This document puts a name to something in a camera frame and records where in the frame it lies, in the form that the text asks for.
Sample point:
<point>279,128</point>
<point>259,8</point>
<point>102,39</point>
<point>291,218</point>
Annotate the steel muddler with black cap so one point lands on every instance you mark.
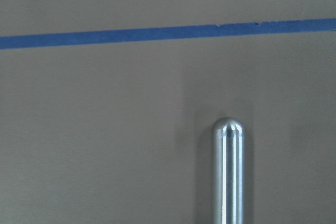
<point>228,171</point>

